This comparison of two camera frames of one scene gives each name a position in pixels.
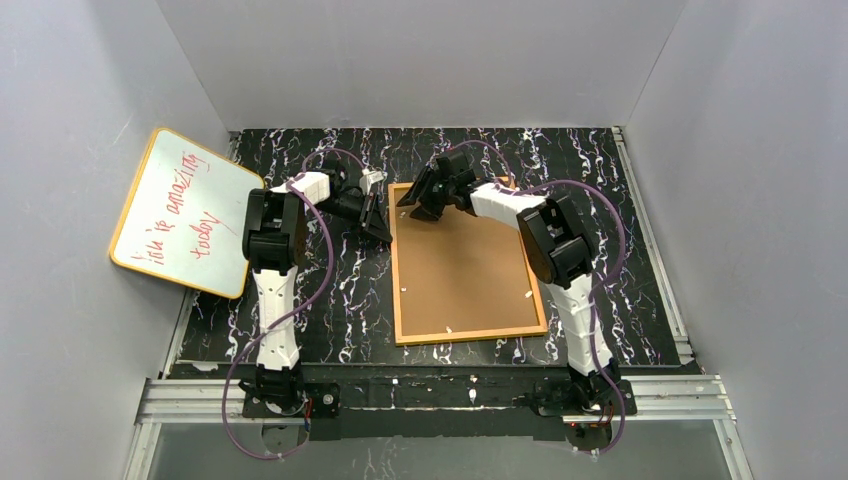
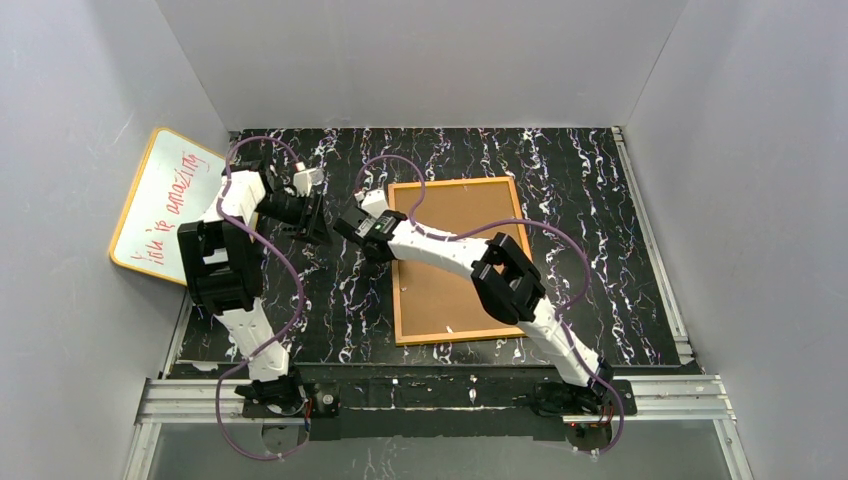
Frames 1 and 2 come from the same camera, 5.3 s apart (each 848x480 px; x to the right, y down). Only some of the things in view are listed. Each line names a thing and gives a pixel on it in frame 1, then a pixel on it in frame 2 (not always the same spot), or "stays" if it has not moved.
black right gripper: [436, 192] → [351, 221]
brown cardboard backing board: [465, 272] stays
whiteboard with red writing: [187, 217] stays
